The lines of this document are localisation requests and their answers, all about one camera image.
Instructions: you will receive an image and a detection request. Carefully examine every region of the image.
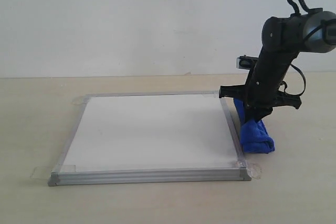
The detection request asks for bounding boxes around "clear tape near right corner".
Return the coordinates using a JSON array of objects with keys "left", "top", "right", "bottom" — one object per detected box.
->
[{"left": 238, "top": 162, "right": 262, "bottom": 181}]

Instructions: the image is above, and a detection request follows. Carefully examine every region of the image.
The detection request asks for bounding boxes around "aluminium framed whiteboard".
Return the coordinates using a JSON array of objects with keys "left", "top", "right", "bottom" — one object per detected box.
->
[{"left": 48, "top": 91, "right": 251, "bottom": 186}]

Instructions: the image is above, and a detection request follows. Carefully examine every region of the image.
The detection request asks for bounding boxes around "blue cloth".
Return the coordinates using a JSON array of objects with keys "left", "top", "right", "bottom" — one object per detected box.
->
[{"left": 234, "top": 99, "right": 275, "bottom": 154}]

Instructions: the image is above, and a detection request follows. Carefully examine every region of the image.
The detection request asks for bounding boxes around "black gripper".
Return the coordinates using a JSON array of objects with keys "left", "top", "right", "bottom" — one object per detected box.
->
[{"left": 218, "top": 83, "right": 301, "bottom": 123}]

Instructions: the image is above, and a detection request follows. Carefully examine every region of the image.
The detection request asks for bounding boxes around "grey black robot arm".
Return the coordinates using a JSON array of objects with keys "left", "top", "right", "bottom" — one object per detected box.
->
[{"left": 219, "top": 11, "right": 335, "bottom": 122}]

